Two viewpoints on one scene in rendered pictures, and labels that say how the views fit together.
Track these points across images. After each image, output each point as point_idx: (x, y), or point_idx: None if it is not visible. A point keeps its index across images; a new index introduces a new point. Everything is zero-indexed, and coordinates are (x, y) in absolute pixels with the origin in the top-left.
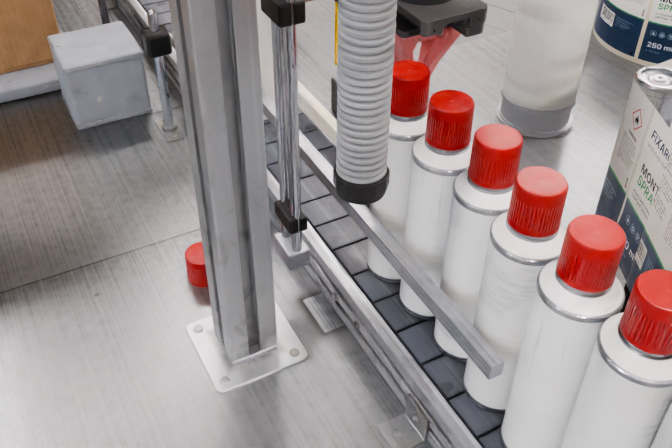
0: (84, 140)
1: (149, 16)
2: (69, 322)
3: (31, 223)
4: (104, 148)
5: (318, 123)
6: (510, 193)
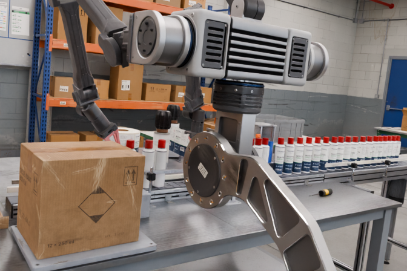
0: (154, 216)
1: (152, 168)
2: (229, 214)
3: (197, 219)
4: (158, 213)
5: (170, 178)
6: None
